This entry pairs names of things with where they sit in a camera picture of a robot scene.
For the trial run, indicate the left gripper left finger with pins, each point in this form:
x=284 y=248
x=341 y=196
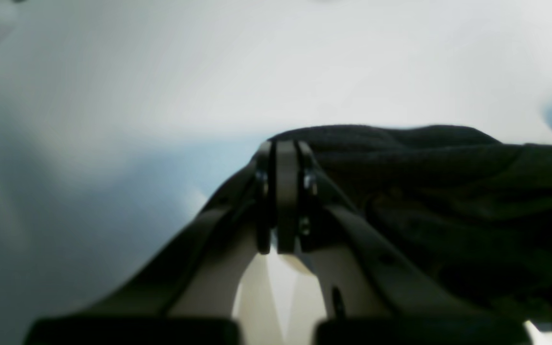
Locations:
x=186 y=293

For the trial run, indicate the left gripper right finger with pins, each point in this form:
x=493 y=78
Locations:
x=373 y=294

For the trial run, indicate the black t-shirt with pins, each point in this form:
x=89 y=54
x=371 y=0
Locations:
x=472 y=213

